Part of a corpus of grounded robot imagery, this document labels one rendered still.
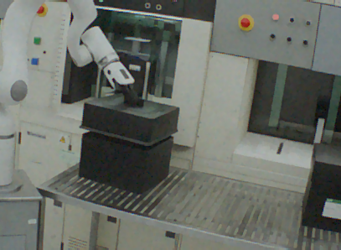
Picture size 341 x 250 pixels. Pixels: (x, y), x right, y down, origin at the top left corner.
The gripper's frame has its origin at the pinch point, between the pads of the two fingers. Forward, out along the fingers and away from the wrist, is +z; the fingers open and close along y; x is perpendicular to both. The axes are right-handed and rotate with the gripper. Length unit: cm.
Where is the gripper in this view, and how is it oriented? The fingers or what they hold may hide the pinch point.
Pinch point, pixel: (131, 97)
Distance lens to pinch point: 207.3
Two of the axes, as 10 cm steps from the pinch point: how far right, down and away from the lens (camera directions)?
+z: 5.4, 8.3, -1.2
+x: -7.3, 5.4, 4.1
